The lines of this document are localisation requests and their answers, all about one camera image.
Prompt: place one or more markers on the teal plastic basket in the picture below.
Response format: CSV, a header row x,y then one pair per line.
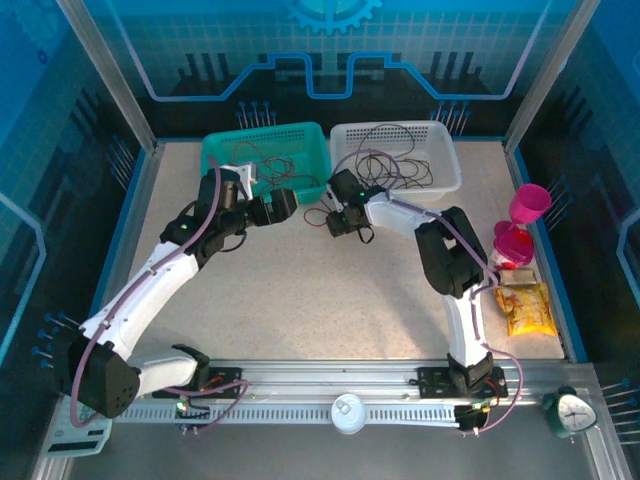
x,y
305,140

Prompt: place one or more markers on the pink lidded plastic cup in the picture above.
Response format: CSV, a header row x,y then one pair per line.
x,y
515,245

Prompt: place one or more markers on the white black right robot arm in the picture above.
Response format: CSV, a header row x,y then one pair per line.
x,y
400,212

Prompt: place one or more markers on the aluminium frame post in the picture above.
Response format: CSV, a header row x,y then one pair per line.
x,y
549,75
110,75

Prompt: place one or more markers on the small silver box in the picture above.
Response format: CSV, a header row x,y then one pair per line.
x,y
517,276

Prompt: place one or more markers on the white desk calculator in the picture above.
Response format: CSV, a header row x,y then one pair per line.
x,y
65,442

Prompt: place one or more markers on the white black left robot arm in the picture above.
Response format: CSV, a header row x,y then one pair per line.
x,y
145,285

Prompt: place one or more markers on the white round lid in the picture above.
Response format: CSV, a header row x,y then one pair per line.
x,y
349,414

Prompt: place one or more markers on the green alarm clock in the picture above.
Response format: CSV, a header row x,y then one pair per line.
x,y
572,415

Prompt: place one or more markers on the yellow snack bag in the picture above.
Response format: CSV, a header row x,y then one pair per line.
x,y
527,310

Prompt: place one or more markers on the white plastic basket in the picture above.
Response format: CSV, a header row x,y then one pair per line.
x,y
445,160

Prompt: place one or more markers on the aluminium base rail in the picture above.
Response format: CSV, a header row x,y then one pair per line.
x,y
325,375

